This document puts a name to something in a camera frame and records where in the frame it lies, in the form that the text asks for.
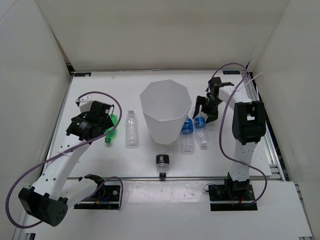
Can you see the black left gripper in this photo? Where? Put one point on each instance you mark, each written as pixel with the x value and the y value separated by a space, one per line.
pixel 108 123

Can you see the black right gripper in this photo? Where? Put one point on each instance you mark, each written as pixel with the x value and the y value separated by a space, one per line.
pixel 213 115

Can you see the green plastic soda bottle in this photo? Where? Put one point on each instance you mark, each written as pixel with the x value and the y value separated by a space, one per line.
pixel 108 139

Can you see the clear bottle blue label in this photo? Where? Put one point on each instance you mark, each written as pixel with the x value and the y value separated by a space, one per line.
pixel 200 131

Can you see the clear unlabeled plastic bottle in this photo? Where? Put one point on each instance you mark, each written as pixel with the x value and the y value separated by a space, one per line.
pixel 131 130

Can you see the blue Pocari Sweat bottle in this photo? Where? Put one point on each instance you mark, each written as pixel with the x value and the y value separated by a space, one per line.
pixel 187 144

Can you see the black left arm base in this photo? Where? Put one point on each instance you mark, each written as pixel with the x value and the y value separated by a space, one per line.
pixel 108 197

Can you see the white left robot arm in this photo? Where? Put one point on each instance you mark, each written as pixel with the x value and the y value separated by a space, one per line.
pixel 47 200

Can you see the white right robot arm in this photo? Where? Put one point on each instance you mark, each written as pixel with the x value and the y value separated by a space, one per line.
pixel 248 127

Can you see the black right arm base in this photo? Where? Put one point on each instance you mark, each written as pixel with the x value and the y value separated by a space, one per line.
pixel 231 196

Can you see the white octagonal plastic bin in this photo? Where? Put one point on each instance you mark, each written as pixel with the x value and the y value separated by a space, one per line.
pixel 165 106

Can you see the clear bottle black label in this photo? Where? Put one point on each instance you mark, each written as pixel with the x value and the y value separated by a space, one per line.
pixel 162 165

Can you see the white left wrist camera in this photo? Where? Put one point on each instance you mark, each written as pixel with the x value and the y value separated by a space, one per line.
pixel 83 102

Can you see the aluminium table edge rail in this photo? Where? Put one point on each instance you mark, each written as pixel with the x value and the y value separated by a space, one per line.
pixel 177 178

